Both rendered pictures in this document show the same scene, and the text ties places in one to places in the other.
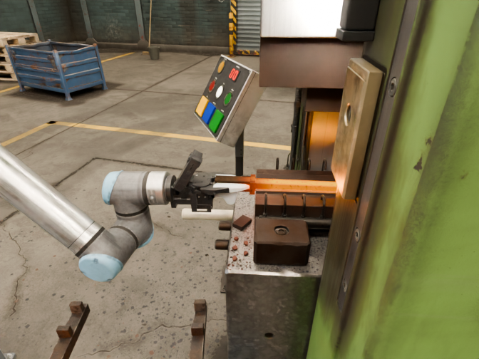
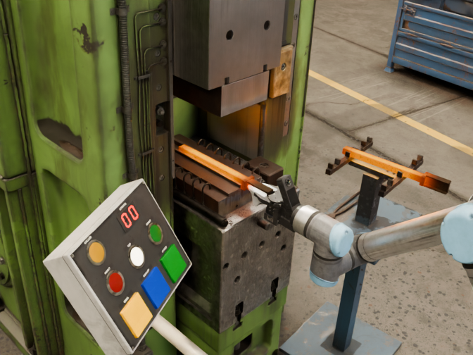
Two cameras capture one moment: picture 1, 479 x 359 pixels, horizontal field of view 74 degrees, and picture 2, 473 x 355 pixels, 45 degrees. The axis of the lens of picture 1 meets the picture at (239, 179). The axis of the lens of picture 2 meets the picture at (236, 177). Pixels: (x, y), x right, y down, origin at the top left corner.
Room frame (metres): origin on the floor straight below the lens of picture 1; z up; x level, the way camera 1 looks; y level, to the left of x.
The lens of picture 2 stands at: (1.95, 0.94, 1.97)
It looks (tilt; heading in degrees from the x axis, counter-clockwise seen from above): 31 degrees down; 220
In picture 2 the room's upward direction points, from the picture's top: 3 degrees clockwise
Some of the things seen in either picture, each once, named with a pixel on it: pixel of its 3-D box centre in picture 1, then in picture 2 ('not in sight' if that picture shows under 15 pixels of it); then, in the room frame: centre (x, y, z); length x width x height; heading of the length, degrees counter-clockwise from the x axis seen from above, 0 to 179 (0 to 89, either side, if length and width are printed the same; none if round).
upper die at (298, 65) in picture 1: (359, 54); (197, 73); (0.72, -0.25, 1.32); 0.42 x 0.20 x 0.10; 86
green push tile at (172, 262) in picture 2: (217, 121); (172, 263); (1.16, 0.08, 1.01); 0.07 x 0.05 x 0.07; 21
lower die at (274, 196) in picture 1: (333, 196); (197, 171); (0.72, -0.25, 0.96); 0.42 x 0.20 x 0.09; 86
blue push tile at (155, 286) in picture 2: (209, 113); (155, 287); (1.25, 0.12, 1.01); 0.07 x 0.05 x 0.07; 21
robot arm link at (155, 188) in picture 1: (160, 189); (307, 220); (0.72, 0.21, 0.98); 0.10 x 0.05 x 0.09; 177
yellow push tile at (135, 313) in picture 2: (202, 106); (135, 315); (1.34, 0.16, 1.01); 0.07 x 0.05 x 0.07; 21
